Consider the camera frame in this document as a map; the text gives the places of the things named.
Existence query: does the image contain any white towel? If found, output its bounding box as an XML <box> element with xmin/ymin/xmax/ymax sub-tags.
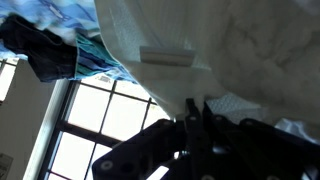
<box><xmin>93</xmin><ymin>0</ymin><xmax>320</xmax><ymax>145</ymax></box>

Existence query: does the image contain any teal striped cloth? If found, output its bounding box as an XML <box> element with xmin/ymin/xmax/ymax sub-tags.
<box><xmin>73</xmin><ymin>32</ymin><xmax>137</xmax><ymax>84</ymax></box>

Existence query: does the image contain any dark navy blanket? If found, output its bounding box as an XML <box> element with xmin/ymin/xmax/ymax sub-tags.
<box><xmin>0</xmin><ymin>14</ymin><xmax>80</xmax><ymax>83</ymax></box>

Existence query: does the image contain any dark framed window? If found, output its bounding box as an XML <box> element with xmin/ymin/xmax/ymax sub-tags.
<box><xmin>22</xmin><ymin>57</ymin><xmax>179</xmax><ymax>180</ymax></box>

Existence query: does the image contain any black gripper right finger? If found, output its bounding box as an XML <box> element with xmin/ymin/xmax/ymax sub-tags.
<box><xmin>201</xmin><ymin>100</ymin><xmax>320</xmax><ymax>180</ymax></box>

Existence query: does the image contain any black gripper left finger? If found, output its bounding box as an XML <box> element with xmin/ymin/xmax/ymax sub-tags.
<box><xmin>91</xmin><ymin>97</ymin><xmax>203</xmax><ymax>180</ymax></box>

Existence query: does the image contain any blue striped duvet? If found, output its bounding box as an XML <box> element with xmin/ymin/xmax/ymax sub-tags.
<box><xmin>0</xmin><ymin>0</ymin><xmax>102</xmax><ymax>62</ymax></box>

